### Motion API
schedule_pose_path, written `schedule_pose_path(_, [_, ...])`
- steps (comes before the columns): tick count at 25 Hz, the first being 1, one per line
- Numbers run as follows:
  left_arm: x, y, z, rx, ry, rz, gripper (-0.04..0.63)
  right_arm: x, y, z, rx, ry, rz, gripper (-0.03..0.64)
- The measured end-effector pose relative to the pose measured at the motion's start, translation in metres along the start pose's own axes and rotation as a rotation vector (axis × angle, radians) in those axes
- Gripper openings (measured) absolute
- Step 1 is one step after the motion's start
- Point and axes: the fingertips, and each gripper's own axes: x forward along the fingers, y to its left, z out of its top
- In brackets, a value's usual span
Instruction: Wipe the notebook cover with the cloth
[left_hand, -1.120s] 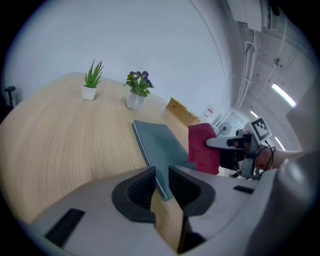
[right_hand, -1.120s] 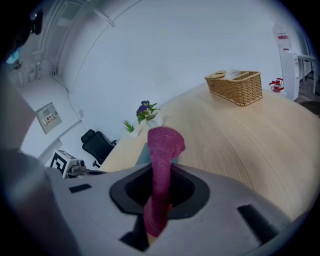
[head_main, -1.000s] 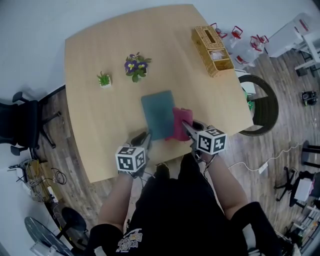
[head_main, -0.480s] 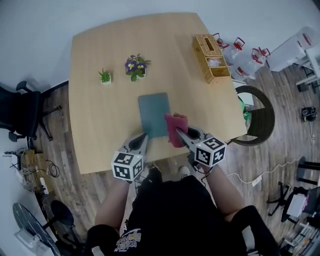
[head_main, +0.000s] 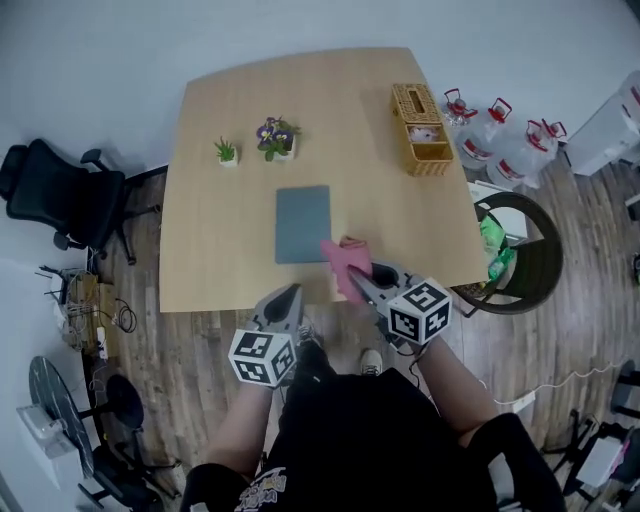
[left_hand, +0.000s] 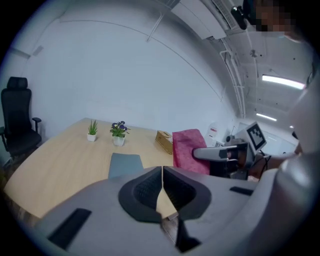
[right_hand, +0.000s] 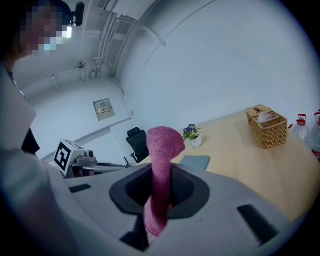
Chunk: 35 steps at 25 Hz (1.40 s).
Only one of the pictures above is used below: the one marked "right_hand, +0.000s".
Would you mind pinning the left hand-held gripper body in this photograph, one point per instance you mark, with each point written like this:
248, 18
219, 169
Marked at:
65, 156

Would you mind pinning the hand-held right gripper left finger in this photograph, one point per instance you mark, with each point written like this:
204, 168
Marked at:
100, 212

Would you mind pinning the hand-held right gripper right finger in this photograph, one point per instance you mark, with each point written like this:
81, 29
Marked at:
220, 200

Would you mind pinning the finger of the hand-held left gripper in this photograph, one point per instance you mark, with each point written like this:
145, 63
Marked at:
112, 167

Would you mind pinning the grey laptop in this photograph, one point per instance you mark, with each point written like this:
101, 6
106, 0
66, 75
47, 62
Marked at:
196, 162

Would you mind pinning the pink cloth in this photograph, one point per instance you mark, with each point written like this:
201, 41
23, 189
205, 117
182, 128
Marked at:
162, 155

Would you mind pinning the person's left hand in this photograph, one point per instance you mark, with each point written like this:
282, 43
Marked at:
78, 172

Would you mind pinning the black office chair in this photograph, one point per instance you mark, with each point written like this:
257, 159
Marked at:
138, 145

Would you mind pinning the person's black clothing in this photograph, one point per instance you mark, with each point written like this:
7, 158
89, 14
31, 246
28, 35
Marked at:
30, 143

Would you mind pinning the grey electrical panel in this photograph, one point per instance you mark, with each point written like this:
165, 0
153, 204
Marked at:
104, 110

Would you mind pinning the purple flower plant white pot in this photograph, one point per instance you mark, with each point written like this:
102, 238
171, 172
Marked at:
192, 135

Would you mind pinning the wicker basket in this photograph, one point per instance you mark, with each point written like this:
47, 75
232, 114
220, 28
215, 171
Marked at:
271, 132

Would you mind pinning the round ceiling sensor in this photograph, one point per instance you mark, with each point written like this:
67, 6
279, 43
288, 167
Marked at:
81, 64

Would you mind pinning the tissue pack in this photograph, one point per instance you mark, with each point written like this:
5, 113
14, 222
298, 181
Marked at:
266, 117

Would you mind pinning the blue face mask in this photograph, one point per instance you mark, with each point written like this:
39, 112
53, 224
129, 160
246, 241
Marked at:
53, 42

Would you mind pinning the white ceiling pipes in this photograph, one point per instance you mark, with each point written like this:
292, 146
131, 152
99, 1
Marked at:
110, 37

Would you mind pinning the person's head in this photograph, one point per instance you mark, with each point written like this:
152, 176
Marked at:
35, 27

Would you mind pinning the white wall outlet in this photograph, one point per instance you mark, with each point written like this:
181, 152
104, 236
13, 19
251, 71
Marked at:
132, 112

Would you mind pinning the black head-mounted camera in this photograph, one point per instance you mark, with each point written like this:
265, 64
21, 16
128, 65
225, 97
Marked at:
78, 13

